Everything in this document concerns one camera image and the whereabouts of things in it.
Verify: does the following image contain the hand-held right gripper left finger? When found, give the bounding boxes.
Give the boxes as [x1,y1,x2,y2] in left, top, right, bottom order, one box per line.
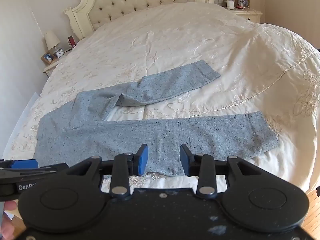
[66,144,149,197]

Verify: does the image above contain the cream embroidered bedspread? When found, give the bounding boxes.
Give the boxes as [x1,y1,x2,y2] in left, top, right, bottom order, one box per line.
[10,2,320,193]

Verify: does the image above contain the cream nightstand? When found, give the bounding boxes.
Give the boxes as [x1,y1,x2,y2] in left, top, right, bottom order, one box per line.
[231,6,263,24]
[42,47,75,78]

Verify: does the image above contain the person's left hand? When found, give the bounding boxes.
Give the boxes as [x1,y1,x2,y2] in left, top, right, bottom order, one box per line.
[0,201,19,240]

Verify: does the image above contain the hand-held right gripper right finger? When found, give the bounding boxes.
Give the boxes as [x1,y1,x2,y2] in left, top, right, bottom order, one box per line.
[179,144,260,198]

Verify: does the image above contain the grey speckled pants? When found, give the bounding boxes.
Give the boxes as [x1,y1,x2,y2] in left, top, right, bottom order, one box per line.
[32,60,279,178]

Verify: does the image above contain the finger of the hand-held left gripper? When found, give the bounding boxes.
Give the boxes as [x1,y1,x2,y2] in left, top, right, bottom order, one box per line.
[0,159,39,170]
[0,163,69,180]

